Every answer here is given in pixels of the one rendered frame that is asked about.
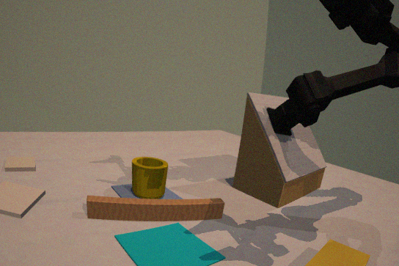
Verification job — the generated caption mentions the brown wooden bar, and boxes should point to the brown wooden bar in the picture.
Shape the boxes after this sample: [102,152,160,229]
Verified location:
[87,196,225,221]

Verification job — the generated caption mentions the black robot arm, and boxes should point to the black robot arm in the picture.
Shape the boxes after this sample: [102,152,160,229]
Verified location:
[266,0,399,136]

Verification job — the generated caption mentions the olive yellow cup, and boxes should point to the olive yellow cup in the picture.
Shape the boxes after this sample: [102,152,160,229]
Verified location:
[132,157,168,199]

